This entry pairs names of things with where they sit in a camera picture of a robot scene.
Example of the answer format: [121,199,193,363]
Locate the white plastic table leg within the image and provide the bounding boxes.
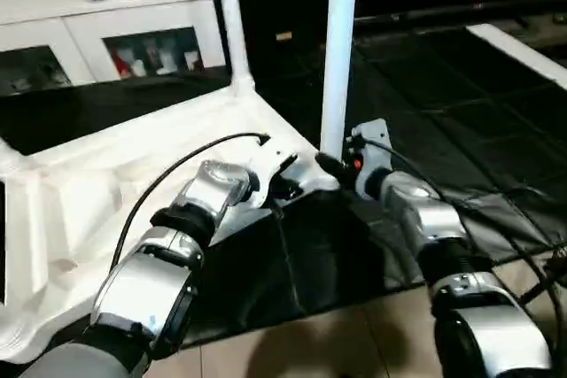
[0,137,26,174]
[211,0,258,94]
[319,0,361,163]

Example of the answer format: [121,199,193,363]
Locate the white plastic table top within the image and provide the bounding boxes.
[0,77,343,366]

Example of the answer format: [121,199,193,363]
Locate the black work mat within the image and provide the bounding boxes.
[0,19,567,352]

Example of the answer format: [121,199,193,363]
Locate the long black bar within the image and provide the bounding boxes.
[354,0,567,28]

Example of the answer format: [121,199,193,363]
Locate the small red bottle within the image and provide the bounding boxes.
[113,49,132,80]

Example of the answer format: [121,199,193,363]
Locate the flat white board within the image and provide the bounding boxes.
[467,24,567,89]

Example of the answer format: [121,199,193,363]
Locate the white glass-door cabinet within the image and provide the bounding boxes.
[0,0,228,97]

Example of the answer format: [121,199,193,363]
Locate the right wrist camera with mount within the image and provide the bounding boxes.
[349,119,393,198]

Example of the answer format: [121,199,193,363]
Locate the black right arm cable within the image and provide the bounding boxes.
[354,137,567,343]

